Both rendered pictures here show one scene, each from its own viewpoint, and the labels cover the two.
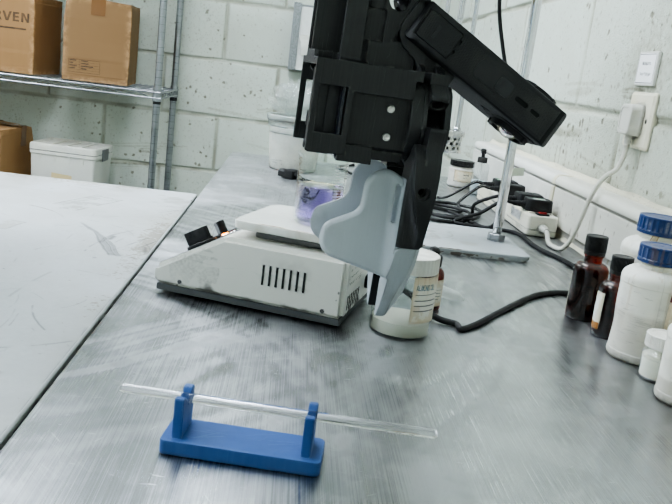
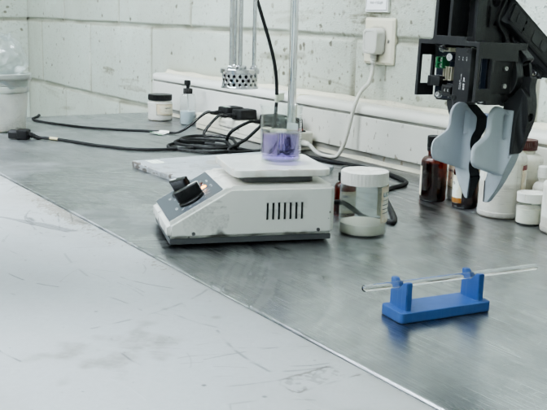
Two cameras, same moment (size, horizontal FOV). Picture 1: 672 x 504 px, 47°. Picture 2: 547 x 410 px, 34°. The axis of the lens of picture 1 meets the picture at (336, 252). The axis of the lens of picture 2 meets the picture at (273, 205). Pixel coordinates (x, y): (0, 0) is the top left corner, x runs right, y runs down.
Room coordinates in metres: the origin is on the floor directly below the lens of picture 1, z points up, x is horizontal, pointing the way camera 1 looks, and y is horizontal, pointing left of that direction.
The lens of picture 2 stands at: (-0.16, 0.56, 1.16)
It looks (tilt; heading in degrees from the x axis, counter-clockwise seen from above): 12 degrees down; 331
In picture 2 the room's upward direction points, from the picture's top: 2 degrees clockwise
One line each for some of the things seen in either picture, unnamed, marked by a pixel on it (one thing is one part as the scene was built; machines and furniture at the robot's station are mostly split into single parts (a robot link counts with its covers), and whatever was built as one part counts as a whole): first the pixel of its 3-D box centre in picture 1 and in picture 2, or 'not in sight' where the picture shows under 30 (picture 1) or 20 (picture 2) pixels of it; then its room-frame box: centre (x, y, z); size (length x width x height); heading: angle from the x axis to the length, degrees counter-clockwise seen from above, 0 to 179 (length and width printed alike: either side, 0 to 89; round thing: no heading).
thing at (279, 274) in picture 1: (280, 260); (249, 200); (0.79, 0.06, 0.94); 0.22 x 0.13 x 0.08; 76
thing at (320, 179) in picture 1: (318, 187); (280, 133); (0.78, 0.03, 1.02); 0.06 x 0.05 x 0.08; 143
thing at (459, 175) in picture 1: (460, 173); (159, 106); (1.92, -0.28, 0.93); 0.06 x 0.06 x 0.06
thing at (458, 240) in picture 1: (420, 234); (233, 165); (1.21, -0.13, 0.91); 0.30 x 0.20 x 0.01; 94
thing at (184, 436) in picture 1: (245, 427); (437, 294); (0.45, 0.04, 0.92); 0.10 x 0.03 x 0.04; 87
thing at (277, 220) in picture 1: (308, 224); (270, 164); (0.79, 0.03, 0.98); 0.12 x 0.12 x 0.01; 76
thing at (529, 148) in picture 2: not in sight; (522, 173); (0.77, -0.38, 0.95); 0.06 x 0.06 x 0.10
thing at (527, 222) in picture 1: (512, 205); (250, 128); (1.54, -0.34, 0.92); 0.40 x 0.06 x 0.04; 4
